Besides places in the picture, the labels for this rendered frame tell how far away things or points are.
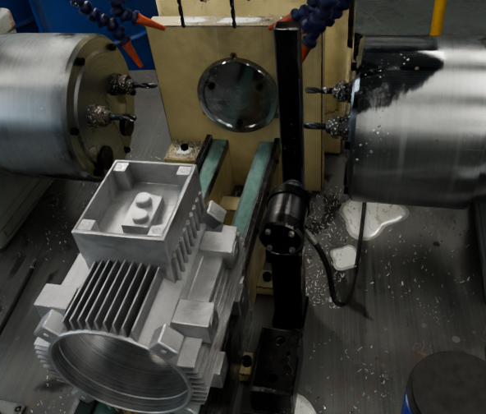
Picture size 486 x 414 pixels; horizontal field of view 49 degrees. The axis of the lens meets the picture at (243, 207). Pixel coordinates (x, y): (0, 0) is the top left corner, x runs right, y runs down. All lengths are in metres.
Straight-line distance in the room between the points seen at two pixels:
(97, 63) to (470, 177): 0.60
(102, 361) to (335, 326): 0.37
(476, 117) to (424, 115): 0.06
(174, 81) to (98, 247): 0.50
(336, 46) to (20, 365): 0.77
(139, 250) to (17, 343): 0.46
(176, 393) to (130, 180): 0.25
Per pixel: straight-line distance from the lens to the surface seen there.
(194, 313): 0.55
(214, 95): 0.98
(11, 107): 0.91
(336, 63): 1.05
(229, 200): 1.01
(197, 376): 0.56
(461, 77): 0.75
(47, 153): 0.90
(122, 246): 0.56
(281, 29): 0.64
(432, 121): 0.73
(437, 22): 3.12
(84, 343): 0.67
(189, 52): 0.96
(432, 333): 0.88
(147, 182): 0.65
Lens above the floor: 1.51
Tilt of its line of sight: 42 degrees down
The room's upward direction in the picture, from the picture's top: 7 degrees counter-clockwise
